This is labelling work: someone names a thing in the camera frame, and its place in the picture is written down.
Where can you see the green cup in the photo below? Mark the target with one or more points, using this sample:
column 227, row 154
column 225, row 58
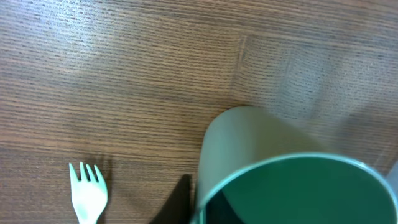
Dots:
column 271, row 172

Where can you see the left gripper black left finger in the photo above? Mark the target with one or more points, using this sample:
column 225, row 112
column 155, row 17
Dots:
column 177, row 208

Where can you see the mint green fork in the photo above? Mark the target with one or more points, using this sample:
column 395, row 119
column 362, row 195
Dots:
column 89, row 194

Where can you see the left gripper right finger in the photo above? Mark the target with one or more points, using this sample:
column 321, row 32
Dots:
column 219, row 211

